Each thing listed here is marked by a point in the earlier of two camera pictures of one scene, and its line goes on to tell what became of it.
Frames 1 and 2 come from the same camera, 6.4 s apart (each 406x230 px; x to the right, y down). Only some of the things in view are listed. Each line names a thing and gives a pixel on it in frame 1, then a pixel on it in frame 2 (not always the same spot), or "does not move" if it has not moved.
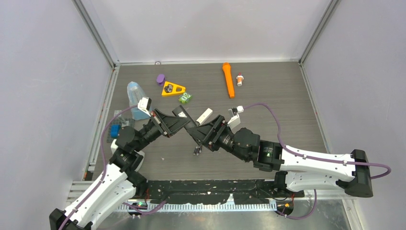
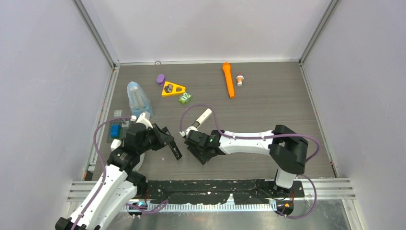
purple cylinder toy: x=160 y=79 does not move
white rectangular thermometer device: x=204 y=116 does not move
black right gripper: x=200 y=133 -> x=203 y=159
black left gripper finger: x=172 y=123 -> x=165 y=139
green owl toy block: x=185 y=98 does not move
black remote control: x=179 y=111 -> x=175 y=152
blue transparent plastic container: x=135 y=94 does not move
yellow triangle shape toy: x=176 y=89 does not move
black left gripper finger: x=168 y=118 -> x=164 y=131
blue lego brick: x=114 y=131 does not move
